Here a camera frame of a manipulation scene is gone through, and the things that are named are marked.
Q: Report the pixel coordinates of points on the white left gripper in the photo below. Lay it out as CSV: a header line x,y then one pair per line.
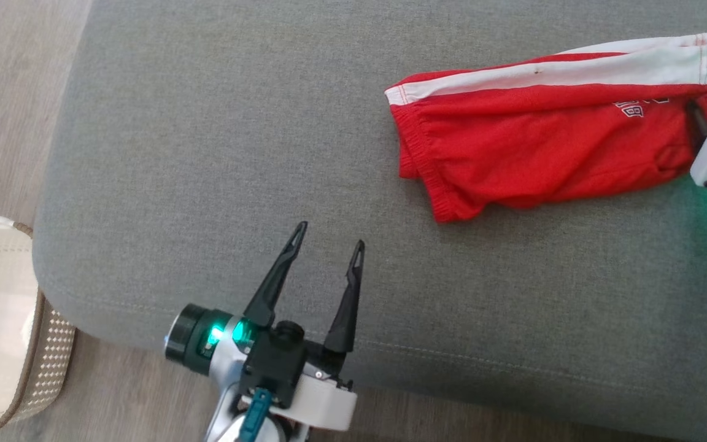
x,y
329,402

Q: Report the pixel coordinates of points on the red white lettered shorts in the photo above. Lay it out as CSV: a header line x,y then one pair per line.
x,y
544,141

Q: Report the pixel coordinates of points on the grey sofa chaise seat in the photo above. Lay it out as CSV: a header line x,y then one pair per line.
x,y
237,153

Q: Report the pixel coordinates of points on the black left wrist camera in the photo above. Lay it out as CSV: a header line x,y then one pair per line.
x,y
274,362

